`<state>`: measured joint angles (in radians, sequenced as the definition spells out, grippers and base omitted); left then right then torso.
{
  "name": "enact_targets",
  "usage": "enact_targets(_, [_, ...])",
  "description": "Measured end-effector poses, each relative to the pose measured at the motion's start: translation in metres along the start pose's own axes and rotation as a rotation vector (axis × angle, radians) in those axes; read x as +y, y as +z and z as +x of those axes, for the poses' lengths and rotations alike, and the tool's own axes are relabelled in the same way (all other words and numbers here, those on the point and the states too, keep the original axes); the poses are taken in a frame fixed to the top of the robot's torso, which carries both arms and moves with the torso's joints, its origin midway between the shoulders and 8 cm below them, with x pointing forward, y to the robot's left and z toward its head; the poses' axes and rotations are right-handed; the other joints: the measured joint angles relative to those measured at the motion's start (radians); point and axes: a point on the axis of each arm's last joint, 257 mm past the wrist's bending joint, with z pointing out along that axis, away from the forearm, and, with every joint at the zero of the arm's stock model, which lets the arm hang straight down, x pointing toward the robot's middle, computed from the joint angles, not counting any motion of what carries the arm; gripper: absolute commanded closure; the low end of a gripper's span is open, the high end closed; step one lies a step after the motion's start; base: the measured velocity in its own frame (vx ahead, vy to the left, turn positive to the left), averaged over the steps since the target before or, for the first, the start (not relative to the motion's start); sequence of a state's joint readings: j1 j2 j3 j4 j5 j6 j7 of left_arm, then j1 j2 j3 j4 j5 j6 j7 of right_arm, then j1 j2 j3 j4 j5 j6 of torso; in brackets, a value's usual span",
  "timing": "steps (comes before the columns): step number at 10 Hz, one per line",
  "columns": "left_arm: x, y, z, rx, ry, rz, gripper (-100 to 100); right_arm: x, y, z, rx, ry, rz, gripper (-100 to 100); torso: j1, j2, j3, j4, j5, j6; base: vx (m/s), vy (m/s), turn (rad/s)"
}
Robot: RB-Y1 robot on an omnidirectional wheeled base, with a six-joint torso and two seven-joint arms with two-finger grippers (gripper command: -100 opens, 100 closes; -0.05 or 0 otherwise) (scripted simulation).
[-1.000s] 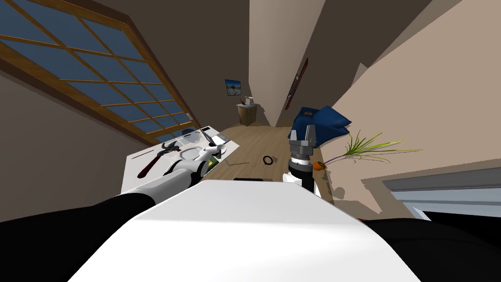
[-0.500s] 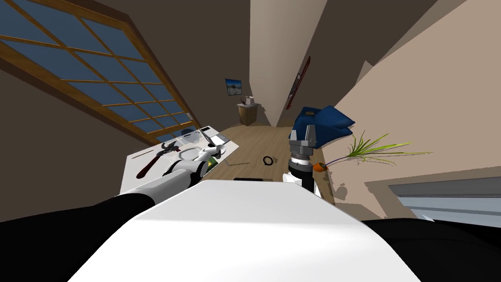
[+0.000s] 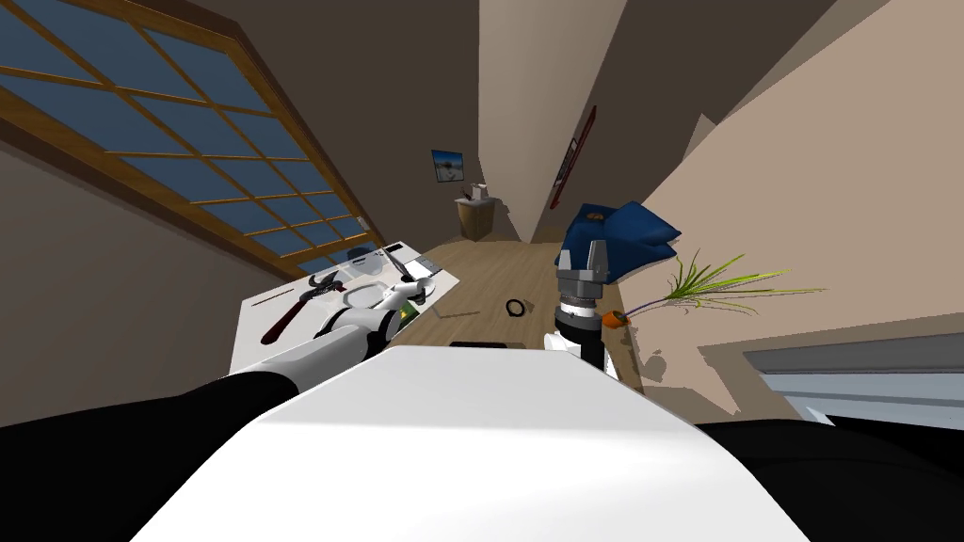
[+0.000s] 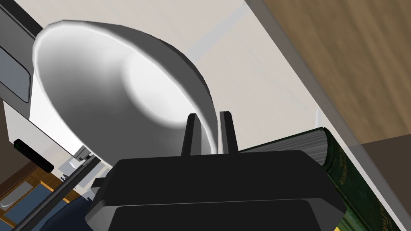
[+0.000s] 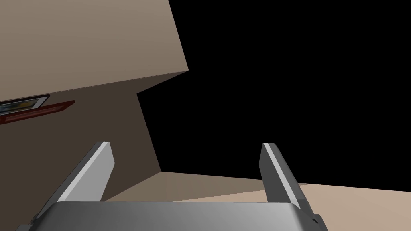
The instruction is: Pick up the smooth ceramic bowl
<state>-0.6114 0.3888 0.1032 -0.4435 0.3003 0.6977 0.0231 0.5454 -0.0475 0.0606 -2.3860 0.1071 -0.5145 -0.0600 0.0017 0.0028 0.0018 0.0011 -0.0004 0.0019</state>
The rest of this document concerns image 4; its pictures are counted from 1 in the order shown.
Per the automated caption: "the grey appliance with window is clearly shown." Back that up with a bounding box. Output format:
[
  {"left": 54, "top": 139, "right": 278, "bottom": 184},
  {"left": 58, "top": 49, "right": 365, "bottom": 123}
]
[{"left": 0, "top": 6, "right": 37, "bottom": 112}]

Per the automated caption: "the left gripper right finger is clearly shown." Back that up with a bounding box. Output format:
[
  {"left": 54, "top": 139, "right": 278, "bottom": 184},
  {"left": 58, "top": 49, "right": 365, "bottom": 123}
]
[{"left": 219, "top": 111, "right": 239, "bottom": 154}]

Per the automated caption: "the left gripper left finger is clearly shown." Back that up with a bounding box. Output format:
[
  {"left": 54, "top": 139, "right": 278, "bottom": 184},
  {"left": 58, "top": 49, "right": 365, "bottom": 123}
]
[{"left": 181, "top": 113, "right": 203, "bottom": 157}]

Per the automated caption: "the white bowl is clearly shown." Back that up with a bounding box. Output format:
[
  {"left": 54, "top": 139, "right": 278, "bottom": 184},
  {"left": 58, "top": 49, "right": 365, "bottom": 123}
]
[{"left": 29, "top": 20, "right": 219, "bottom": 168}]

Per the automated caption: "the dark green book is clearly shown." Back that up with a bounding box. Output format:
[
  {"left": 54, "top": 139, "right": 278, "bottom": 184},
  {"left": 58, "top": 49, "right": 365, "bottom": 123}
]
[{"left": 238, "top": 126, "right": 401, "bottom": 231}]

